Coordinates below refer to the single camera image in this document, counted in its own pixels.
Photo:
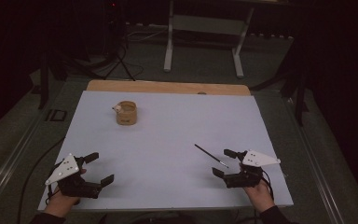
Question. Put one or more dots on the round wooden holder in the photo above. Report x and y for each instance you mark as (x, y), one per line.
(126, 113)

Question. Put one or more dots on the black tripod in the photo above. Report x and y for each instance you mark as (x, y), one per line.
(122, 63)

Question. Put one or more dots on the thin black brush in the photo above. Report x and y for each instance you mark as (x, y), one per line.
(211, 156)

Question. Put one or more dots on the black stand leg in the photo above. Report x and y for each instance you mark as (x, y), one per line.
(44, 84)

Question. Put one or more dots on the person's right hand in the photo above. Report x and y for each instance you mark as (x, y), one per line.
(260, 196)

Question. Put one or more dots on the person's left hand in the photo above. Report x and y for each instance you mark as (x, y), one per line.
(60, 203)

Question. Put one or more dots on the small white tag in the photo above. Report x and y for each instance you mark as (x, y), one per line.
(117, 108)

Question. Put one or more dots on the white table mat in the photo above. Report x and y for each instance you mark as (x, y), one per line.
(167, 140)

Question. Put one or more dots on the black rectangular floor frame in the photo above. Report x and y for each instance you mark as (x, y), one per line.
(56, 115)

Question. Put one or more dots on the black stand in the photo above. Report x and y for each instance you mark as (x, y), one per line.
(299, 93)

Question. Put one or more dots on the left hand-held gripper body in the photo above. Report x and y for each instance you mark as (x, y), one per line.
(64, 169)

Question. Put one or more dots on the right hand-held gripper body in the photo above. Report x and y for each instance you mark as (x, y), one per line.
(258, 159)

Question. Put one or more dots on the white metal frame stand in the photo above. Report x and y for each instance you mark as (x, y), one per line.
(168, 46)

